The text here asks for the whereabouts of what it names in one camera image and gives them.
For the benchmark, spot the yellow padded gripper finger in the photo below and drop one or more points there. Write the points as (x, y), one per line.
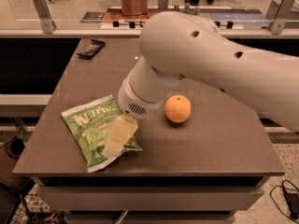
(122, 129)

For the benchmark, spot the green jalapeno chip bag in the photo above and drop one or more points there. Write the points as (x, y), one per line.
(90, 125)

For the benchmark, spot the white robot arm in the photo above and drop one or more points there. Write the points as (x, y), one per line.
(176, 47)

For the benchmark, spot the black rxbar chocolate bar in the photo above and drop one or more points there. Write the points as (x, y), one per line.
(92, 49)

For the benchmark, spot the orange fruit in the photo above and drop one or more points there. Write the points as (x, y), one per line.
(177, 108)

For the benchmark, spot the grey drawer front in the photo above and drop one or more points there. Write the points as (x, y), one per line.
(150, 198)

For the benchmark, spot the black round bin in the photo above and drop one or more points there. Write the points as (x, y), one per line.
(14, 148)

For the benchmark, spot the wire basket with items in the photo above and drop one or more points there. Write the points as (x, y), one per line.
(33, 210)

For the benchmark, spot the left metal glass post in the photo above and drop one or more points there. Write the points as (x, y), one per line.
(47, 23)

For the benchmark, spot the black power adapter with cable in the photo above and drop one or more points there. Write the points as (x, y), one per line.
(291, 196)

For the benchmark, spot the right metal glass post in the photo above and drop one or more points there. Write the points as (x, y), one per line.
(278, 23)

